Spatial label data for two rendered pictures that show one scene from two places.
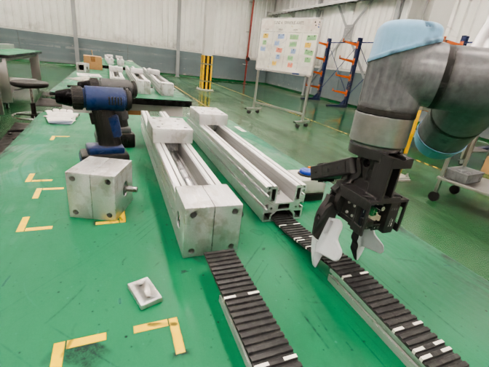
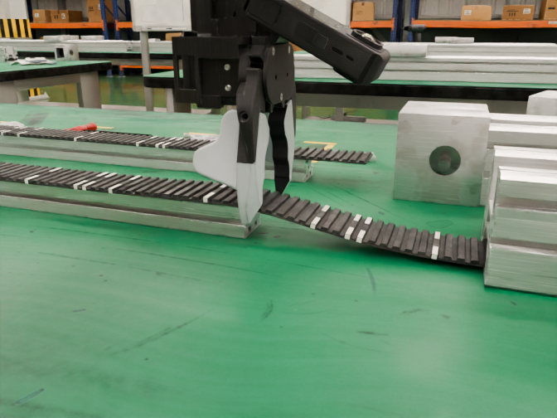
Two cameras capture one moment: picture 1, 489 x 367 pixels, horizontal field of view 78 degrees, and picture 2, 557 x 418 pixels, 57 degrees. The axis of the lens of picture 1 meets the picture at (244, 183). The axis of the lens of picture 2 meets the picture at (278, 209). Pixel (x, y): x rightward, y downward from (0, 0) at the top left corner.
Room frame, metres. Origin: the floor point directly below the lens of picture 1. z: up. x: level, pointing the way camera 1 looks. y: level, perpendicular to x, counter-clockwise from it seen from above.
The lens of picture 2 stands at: (0.75, -0.48, 0.96)
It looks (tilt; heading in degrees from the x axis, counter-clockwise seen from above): 19 degrees down; 133
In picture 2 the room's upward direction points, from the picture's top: straight up
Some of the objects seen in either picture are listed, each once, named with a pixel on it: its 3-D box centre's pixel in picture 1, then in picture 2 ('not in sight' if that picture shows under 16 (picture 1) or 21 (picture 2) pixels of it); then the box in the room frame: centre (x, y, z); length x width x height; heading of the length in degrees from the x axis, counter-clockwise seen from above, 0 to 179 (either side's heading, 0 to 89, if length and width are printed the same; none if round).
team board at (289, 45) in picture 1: (282, 71); not in sight; (6.60, -0.49, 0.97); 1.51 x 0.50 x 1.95; 45
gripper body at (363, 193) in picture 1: (367, 186); (239, 34); (0.42, -0.18, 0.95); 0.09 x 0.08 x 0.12; 24
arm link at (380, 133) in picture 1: (381, 131); not in sight; (0.42, -0.18, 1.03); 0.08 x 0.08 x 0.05
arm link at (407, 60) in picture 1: (399, 70); not in sight; (0.42, -0.18, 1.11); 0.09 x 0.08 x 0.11; 70
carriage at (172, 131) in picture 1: (168, 133); not in sight; (0.89, 0.25, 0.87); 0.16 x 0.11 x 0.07; 24
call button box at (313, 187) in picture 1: (301, 184); not in sight; (0.77, -0.15, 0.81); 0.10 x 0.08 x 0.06; 114
